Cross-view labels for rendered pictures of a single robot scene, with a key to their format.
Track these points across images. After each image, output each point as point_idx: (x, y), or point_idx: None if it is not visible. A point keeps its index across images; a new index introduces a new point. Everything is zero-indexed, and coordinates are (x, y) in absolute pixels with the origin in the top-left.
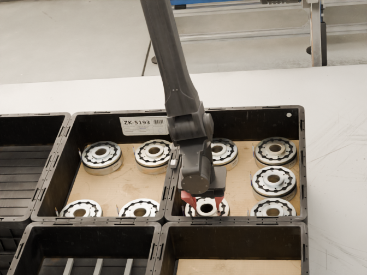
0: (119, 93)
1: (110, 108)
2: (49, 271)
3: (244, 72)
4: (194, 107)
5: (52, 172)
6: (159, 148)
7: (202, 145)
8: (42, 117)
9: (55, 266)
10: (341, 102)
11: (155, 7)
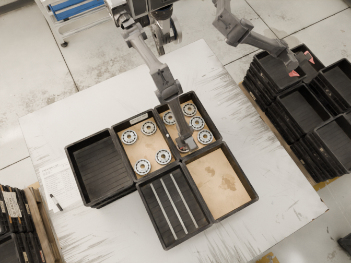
0: (97, 94)
1: (100, 103)
2: (145, 191)
3: (141, 66)
4: (190, 129)
5: (125, 158)
6: (149, 125)
7: (192, 136)
8: (98, 133)
9: (146, 188)
10: (184, 69)
11: (178, 110)
